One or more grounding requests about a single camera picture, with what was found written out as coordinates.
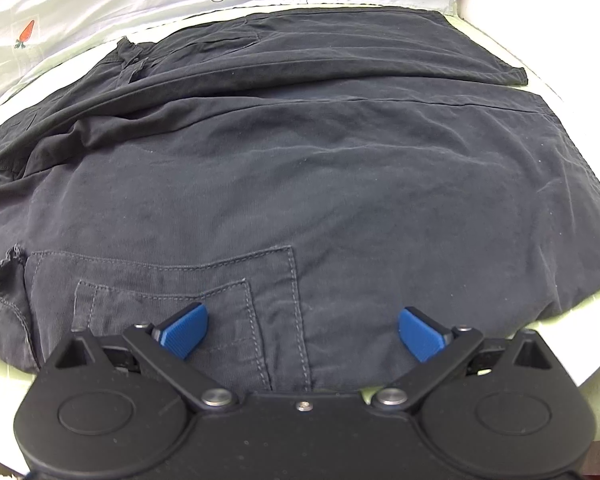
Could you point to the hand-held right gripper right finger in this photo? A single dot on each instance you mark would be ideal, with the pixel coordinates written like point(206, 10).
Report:
point(421, 335)

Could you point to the black pants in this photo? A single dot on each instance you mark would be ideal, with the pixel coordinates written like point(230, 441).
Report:
point(305, 185)

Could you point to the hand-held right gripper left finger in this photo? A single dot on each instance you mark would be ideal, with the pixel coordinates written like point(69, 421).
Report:
point(185, 331)

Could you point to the carrot print grey sheet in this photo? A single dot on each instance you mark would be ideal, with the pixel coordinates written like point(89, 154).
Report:
point(105, 10)

